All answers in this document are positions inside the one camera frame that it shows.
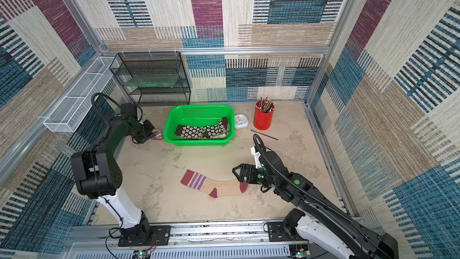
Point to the red pencil cup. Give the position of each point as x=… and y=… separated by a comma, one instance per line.
x=264, y=110

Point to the pink purple striped sock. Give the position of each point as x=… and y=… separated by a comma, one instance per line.
x=213, y=188
x=157, y=135

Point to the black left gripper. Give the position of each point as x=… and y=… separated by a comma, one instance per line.
x=144, y=139

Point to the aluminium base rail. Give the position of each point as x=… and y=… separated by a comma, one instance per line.
x=246, y=239

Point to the loose pencil on table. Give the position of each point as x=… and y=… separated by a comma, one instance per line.
x=257, y=132

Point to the green plastic basket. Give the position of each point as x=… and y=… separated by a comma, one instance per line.
x=202, y=115

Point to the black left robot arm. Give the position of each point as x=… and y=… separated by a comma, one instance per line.
x=98, y=176

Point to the dark floral pattern sock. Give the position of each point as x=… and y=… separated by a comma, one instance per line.
x=218, y=131

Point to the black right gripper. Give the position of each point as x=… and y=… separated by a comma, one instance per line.
x=248, y=174

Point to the green glass plate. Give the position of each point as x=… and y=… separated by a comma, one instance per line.
x=152, y=81

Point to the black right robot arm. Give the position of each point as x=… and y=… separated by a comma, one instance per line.
x=314, y=218

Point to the black wire mesh shelf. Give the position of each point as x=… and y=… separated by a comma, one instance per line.
x=127, y=65

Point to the white wire wall basket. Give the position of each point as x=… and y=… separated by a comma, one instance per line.
x=67, y=116

